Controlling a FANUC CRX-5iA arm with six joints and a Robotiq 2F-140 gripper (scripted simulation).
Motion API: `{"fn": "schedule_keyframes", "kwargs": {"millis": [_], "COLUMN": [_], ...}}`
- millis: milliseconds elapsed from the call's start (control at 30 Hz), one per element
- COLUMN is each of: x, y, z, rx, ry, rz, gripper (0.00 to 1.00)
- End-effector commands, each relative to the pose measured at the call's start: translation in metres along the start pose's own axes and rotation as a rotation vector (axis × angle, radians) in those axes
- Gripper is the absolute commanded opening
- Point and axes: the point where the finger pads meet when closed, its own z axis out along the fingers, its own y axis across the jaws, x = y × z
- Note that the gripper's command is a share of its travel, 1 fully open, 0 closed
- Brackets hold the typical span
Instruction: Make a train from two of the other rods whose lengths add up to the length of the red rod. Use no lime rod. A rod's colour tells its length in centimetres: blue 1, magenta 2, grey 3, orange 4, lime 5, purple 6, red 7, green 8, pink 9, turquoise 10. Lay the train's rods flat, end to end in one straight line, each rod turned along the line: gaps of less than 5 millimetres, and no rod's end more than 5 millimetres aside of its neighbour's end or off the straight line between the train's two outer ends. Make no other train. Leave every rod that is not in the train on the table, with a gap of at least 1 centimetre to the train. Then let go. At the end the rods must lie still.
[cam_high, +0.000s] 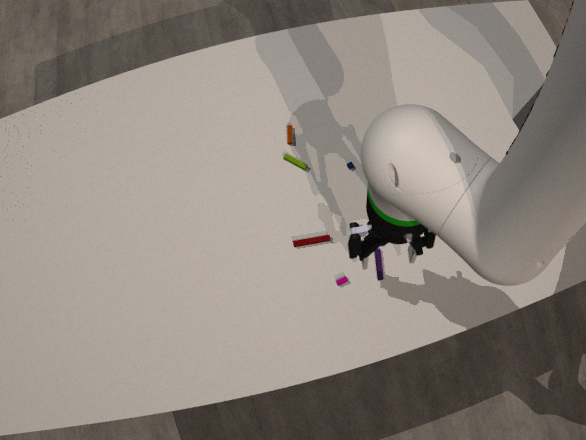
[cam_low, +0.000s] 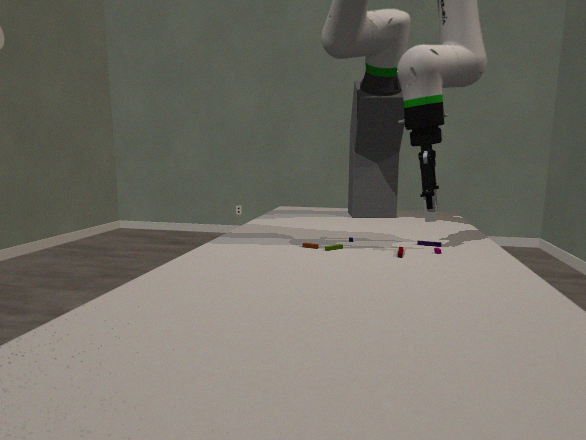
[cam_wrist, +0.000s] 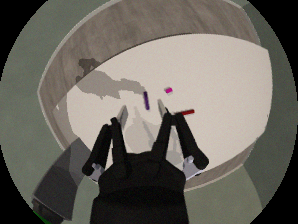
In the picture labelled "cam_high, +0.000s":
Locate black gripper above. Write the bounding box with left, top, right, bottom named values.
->
left=348, top=221, right=436, bottom=270

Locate dark red rod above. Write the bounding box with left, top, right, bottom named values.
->
left=293, top=235, right=330, bottom=247

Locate lime green rod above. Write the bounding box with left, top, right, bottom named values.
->
left=284, top=154, right=308, bottom=171

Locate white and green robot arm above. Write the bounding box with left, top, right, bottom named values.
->
left=361, top=0, right=586, bottom=286

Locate purple rod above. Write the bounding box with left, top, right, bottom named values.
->
left=375, top=249, right=384, bottom=280

